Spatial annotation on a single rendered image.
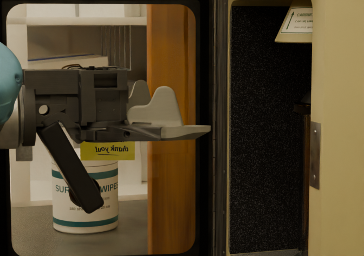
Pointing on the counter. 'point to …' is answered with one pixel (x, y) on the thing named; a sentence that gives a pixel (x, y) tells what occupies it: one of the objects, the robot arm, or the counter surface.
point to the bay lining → (264, 130)
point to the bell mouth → (297, 23)
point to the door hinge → (221, 41)
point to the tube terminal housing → (326, 106)
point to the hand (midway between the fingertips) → (192, 127)
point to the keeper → (315, 132)
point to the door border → (6, 4)
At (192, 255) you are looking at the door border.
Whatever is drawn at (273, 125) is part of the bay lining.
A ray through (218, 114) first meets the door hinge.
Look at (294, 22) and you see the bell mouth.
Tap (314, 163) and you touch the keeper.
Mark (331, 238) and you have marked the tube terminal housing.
